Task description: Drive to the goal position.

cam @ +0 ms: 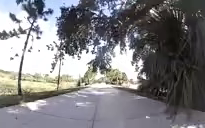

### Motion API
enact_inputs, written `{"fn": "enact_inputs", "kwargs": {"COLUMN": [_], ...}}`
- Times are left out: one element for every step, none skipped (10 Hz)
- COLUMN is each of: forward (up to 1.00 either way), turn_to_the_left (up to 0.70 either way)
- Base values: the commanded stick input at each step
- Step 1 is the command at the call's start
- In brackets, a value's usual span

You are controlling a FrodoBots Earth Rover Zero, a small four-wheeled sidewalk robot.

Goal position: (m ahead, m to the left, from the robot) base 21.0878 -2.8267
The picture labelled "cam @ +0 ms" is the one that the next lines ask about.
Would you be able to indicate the distant green trees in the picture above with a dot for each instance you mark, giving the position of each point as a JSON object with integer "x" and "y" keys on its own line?
{"x": 113, "y": 76}

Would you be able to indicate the overhanging dark tree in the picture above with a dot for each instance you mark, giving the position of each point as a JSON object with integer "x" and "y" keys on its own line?
{"x": 106, "y": 30}

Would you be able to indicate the grey concrete path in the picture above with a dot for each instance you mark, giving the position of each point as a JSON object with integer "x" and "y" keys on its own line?
{"x": 100, "y": 106}

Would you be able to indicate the thin small tree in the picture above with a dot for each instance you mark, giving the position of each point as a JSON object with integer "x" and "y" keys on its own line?
{"x": 59, "y": 71}

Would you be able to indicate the dense palm bush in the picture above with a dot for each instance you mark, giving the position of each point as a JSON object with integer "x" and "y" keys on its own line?
{"x": 180, "y": 66}

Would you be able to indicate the thin tall tree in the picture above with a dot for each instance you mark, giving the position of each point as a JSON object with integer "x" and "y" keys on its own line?
{"x": 23, "y": 60}

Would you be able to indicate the grass field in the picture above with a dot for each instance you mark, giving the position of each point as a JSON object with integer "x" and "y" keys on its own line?
{"x": 6, "y": 85}

